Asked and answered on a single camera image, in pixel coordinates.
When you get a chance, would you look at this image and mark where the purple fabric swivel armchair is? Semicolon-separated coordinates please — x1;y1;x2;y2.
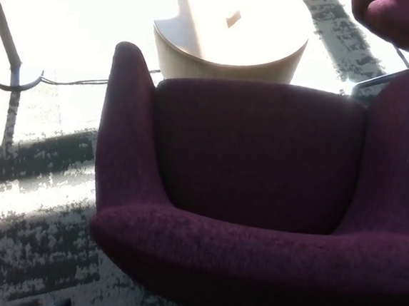
81;39;409;306

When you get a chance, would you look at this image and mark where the purple armchair seat cushion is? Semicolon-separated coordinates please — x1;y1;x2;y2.
144;72;370;239

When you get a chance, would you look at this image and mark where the round beige wooden side table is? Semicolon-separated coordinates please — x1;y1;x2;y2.
148;0;313;92

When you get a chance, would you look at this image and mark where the small brown table top tag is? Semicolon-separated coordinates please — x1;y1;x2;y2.
225;10;243;29

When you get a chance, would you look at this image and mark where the chrome armchair base leg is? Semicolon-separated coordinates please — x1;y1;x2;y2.
351;55;409;95

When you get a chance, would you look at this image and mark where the floor lamp pole with base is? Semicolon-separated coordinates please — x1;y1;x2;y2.
0;0;51;95

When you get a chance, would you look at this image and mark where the black floor lamp cable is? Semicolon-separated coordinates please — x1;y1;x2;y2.
40;58;161;96

